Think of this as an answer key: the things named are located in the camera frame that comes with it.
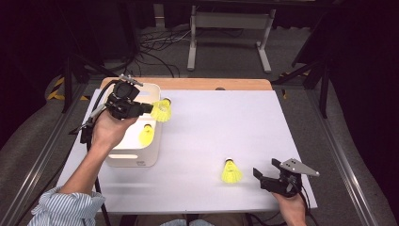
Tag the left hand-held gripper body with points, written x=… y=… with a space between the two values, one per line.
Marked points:
x=124 y=106

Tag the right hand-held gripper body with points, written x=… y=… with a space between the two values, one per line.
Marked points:
x=280 y=185

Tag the yellow shuttlecock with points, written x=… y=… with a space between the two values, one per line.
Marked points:
x=231 y=173
x=161 y=111
x=146 y=135

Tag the white plastic storage bin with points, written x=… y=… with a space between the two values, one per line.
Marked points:
x=135 y=157

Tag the person's right hand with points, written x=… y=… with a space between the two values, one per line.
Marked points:
x=291 y=210

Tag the person's left hand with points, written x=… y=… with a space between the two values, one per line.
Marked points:
x=108 y=133

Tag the white table sheet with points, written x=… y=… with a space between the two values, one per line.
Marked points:
x=235 y=119

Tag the black tripod stand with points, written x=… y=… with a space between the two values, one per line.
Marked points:
x=67 y=84
x=324 y=94

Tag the yellow black hazard tape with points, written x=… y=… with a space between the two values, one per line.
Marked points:
x=53 y=93

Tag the person's striped shirt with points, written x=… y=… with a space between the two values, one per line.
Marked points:
x=66 y=208

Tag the aluminium floor rail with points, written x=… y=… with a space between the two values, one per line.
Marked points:
x=341 y=157
x=49 y=147

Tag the white metal stand frame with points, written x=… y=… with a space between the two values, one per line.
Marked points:
x=232 y=20

